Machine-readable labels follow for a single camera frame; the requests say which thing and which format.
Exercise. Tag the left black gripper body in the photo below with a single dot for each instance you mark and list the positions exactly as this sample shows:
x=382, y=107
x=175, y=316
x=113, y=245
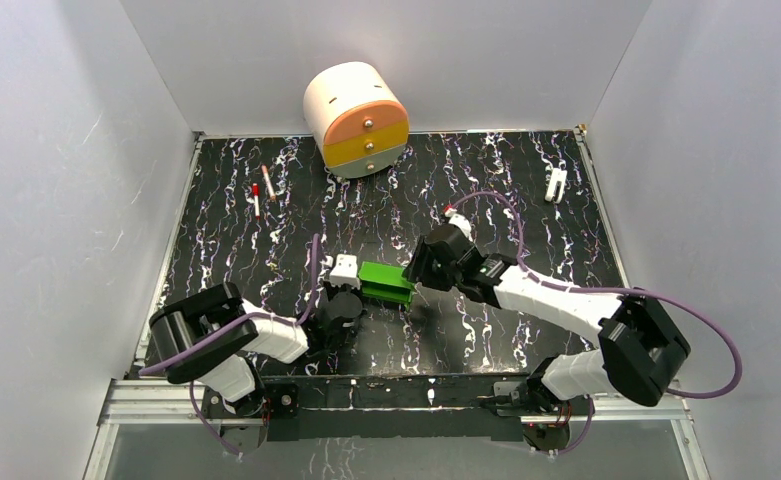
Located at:
x=351, y=291

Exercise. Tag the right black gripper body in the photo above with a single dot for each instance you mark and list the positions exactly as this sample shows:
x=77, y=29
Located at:
x=426, y=270

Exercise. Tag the green paper box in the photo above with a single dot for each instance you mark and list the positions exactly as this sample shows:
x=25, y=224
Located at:
x=385, y=283

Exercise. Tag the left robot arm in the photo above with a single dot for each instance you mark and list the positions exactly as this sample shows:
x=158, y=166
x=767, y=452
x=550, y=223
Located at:
x=209, y=337

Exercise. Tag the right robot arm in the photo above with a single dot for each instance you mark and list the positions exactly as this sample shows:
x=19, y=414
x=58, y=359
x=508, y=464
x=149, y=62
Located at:
x=637, y=350

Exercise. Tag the small white plastic clip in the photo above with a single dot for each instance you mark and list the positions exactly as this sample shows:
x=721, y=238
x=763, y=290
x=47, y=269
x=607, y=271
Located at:
x=556, y=186

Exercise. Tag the red capped marker pen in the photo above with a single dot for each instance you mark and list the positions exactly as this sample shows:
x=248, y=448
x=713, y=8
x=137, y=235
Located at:
x=256, y=200

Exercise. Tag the pink marker pen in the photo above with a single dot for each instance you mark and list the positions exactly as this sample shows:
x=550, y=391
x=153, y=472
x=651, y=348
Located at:
x=268, y=183

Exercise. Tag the round three-drawer storage cabinet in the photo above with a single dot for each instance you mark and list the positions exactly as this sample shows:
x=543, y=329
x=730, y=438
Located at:
x=358, y=123

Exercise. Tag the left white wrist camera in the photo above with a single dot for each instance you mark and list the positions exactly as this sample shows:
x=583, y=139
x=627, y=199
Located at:
x=345, y=272

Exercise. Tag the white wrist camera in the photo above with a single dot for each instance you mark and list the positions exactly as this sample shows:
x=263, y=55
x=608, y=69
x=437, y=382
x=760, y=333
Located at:
x=453, y=217
x=345, y=272

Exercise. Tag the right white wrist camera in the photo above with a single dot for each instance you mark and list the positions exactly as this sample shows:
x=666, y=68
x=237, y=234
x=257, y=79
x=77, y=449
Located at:
x=453, y=217

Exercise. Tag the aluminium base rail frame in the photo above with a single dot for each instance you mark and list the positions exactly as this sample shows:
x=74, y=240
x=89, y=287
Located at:
x=417, y=427

